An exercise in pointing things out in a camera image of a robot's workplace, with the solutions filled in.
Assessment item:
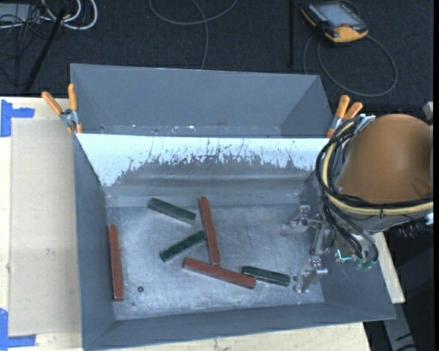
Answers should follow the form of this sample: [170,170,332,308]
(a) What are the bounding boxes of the dark green flat block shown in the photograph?
[241,265,292,288]
[147,197,198,226]
[158,230,209,263]

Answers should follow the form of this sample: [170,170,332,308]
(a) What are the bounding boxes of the red-brown flat block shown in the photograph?
[197,195,222,267]
[107,224,126,302]
[181,257,258,291]

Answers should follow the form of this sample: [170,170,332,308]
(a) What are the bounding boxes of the pale flat board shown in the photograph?
[7,118,83,338]

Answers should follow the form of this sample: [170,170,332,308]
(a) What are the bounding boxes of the grey metal bin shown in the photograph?
[70,63,397,351]

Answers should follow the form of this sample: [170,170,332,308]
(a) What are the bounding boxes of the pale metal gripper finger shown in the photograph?
[292,255,329,294]
[280,205,315,238]

